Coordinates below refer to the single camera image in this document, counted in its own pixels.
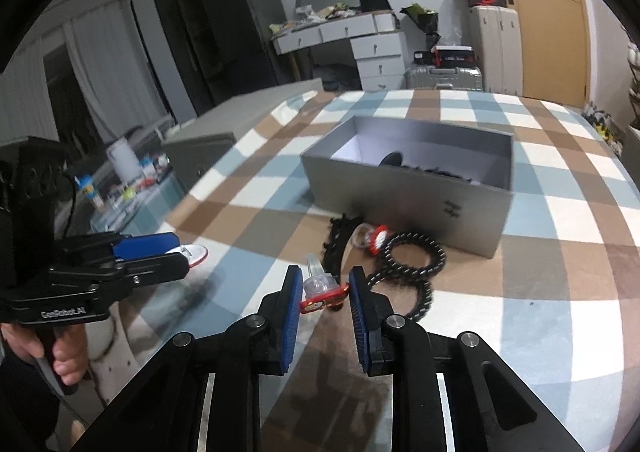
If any person's left hand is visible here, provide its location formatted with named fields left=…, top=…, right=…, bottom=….
left=1, top=323, right=89, bottom=386

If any round white printed badge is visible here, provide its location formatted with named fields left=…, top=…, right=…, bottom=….
left=166, top=244, right=209, bottom=269

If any black hair claw clip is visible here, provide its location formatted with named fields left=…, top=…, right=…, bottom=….
left=378, top=151, right=477, bottom=184

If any wooden door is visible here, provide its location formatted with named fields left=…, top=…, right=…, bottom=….
left=513, top=0, right=590, bottom=108

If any cluttered side table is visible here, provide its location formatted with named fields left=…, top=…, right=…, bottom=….
left=54, top=116, right=187, bottom=237

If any white dressing desk with drawers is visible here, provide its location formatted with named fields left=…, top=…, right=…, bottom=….
left=272, top=11, right=410, bottom=92

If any white upright suitcase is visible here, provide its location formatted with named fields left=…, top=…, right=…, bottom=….
left=469, top=5, right=523, bottom=95

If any red rimmed clear disc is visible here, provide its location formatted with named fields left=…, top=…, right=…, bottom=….
left=350, top=223, right=376, bottom=249

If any black red box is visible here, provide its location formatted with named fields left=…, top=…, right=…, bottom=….
left=432, top=45, right=476, bottom=68

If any long black toothed hair clip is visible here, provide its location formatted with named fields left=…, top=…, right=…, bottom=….
left=321, top=213, right=363, bottom=282

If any dark grey refrigerator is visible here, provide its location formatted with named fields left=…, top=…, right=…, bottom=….
left=204, top=0, right=294, bottom=97

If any grey cardboard box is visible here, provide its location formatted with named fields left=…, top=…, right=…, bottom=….
left=302, top=116, right=514, bottom=258

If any grey left bedside cabinet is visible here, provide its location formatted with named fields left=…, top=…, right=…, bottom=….
left=163, top=78, right=323, bottom=191

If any white thermos bottle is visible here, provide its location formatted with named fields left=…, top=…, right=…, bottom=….
left=105, top=138, right=143, bottom=184

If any small red clear ornament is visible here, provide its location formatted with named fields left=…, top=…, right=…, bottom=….
left=299, top=253, right=349, bottom=314

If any silver aluminium suitcase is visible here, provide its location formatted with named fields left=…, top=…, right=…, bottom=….
left=405, top=65, right=483, bottom=91

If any black bouquet wrap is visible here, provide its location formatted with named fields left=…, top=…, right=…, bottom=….
left=400, top=3, right=440, bottom=51

